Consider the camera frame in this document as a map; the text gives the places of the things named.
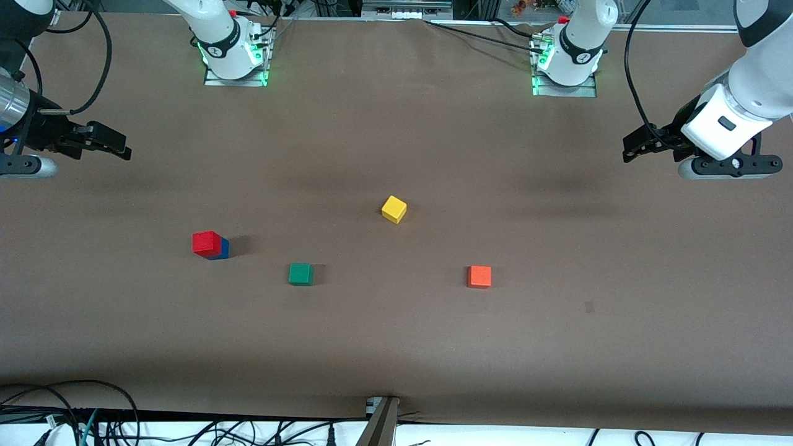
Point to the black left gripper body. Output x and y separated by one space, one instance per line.
670 137

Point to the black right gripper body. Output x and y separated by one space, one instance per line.
44 131

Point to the red wooden block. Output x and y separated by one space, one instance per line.
206 243

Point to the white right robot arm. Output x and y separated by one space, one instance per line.
217 31

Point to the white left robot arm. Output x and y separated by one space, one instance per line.
762 80

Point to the blue wooden block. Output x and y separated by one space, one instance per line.
224 249

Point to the orange wooden block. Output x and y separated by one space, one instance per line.
479 277

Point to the green wooden block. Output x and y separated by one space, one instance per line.
300 274

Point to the yellow wooden block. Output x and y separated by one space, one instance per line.
393 209

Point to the small orange toy figure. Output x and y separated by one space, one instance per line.
519 7

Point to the grey power strip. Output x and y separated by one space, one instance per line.
406 9

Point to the white side table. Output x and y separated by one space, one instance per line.
526 438

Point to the black right camera bracket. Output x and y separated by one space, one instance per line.
18 162

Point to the black camera bracket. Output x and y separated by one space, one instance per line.
737 164
18 162

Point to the black left camera bracket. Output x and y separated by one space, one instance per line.
737 164

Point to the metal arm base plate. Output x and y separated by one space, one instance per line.
214 82
585 91

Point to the grey metal clamp post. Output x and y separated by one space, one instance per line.
381 427

